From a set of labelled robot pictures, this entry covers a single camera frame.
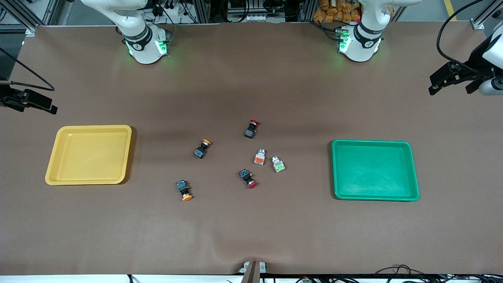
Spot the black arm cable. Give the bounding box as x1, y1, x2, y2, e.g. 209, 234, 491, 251
0, 47, 55, 92
437, 0, 486, 73

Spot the yellow plastic tray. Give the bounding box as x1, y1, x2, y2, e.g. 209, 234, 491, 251
45, 125, 132, 186

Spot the red push button switch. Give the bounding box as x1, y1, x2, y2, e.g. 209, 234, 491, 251
239, 169, 258, 189
244, 119, 261, 139

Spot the brown table cover mat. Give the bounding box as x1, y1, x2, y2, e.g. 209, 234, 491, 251
0, 22, 503, 276

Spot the yellow push button switch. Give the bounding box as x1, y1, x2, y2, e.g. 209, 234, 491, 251
194, 139, 212, 159
176, 180, 193, 202

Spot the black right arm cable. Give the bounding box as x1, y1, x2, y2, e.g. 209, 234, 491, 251
0, 47, 55, 92

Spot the orange bagged items pile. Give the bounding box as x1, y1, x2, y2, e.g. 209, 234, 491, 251
313, 0, 361, 22

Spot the white power strip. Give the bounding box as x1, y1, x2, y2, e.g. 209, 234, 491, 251
162, 3, 185, 16

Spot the long white socket strip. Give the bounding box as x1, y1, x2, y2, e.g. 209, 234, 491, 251
227, 14, 272, 22

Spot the black cable bundle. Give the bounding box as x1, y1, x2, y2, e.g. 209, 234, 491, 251
375, 265, 503, 283

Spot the green plastic tray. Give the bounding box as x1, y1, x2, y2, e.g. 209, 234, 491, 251
331, 140, 420, 202

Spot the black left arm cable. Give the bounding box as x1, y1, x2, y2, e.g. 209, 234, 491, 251
437, 0, 486, 73

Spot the metal table clamp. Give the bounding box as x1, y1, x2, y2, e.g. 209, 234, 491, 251
238, 261, 268, 283

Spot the aluminium frame post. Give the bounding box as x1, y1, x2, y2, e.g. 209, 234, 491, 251
470, 0, 503, 30
0, 0, 75, 37

